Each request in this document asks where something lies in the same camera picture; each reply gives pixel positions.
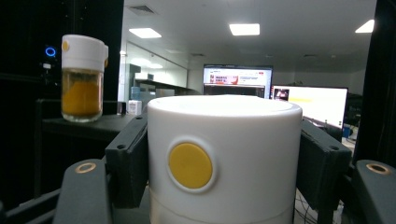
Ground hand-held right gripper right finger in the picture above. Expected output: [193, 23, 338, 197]
[295, 119, 353, 213]

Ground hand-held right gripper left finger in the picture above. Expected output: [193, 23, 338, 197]
[105, 113, 149, 209]

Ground black two-tier shelf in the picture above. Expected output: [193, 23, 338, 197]
[33, 98, 148, 199]

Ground jar with pale powder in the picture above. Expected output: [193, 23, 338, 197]
[147, 93, 304, 224]

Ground jar with yellow powder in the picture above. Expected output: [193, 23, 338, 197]
[61, 34, 109, 123]

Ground small white box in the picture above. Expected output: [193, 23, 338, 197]
[127, 99, 143, 117]

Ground computer monitor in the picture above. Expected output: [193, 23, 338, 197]
[270, 85, 348, 130]
[203, 63, 274, 100]

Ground blue water bottle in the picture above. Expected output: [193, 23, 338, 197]
[130, 86, 142, 101]

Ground ceiling light panel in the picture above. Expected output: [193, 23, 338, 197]
[128, 27, 163, 39]
[354, 19, 375, 35]
[229, 22, 261, 36]

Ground ceiling air vent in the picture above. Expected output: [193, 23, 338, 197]
[128, 4, 157, 17]

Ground black floor cables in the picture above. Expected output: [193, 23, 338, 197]
[293, 189, 320, 224]

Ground device with blue ring light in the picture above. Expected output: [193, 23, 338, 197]
[41, 45, 59, 71]

